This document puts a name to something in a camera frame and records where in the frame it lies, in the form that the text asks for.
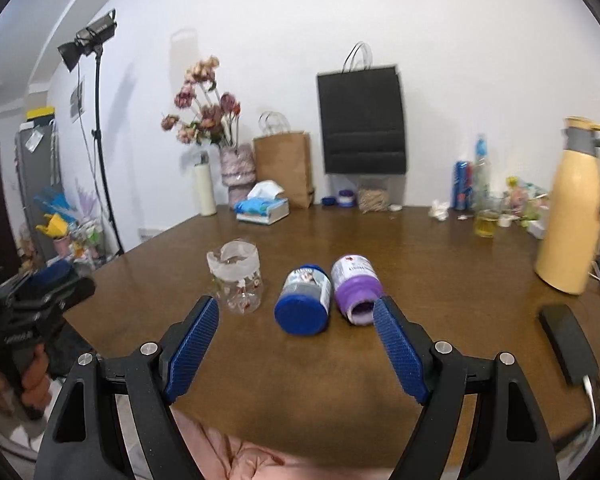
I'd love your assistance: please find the blue pill bottle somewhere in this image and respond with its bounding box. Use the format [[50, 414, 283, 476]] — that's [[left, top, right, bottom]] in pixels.
[[274, 264, 332, 336]]

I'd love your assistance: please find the studio light on stand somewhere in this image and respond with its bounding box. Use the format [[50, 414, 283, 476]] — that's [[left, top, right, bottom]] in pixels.
[[57, 9, 124, 257]]

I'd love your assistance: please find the yellow thermos jug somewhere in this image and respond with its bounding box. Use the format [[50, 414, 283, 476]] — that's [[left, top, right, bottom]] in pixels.
[[534, 116, 600, 296]]

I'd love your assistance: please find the glass of yellow liquid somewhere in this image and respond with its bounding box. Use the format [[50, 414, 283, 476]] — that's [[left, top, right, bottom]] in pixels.
[[474, 195, 503, 238]]

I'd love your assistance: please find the brown paper bag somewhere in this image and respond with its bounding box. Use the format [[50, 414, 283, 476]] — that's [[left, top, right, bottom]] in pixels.
[[253, 112, 315, 209]]

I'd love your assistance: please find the clear glass bottle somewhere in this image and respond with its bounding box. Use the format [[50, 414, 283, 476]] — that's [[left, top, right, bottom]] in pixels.
[[472, 134, 491, 212]]

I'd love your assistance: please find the purple pill bottle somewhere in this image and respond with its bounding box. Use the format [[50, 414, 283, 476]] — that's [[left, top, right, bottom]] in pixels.
[[332, 255, 384, 326]]

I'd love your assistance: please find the black smartphone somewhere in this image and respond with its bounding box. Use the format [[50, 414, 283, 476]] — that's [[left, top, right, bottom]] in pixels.
[[539, 304, 600, 386]]

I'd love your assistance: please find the black paper bag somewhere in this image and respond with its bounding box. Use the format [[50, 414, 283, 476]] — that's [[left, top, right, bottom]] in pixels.
[[316, 41, 407, 176]]

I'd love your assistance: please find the cream thermos bottle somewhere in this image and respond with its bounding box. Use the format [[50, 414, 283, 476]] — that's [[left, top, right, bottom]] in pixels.
[[194, 151, 216, 217]]

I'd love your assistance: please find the pink ceramic vase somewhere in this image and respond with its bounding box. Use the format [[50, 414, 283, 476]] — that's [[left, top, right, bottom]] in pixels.
[[220, 143, 257, 208]]

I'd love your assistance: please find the dried pink rose bouquet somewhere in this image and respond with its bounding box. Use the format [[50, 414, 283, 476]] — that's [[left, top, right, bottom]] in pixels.
[[160, 55, 242, 148]]

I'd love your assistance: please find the crumpled white tissue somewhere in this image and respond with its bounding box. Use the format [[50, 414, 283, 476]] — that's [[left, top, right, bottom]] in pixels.
[[428, 200, 450, 222]]

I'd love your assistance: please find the blue tissue box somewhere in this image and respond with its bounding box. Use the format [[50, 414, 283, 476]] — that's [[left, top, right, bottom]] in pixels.
[[234, 180, 290, 226]]

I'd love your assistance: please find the blue drink can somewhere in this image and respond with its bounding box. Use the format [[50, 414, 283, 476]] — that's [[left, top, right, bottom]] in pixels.
[[452, 160, 472, 211]]

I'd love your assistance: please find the grey refrigerator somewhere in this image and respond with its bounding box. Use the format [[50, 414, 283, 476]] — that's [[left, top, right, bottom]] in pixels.
[[15, 115, 64, 262]]

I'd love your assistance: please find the clear jar with oats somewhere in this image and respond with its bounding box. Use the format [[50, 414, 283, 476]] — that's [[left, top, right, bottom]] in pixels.
[[356, 176, 390, 214]]

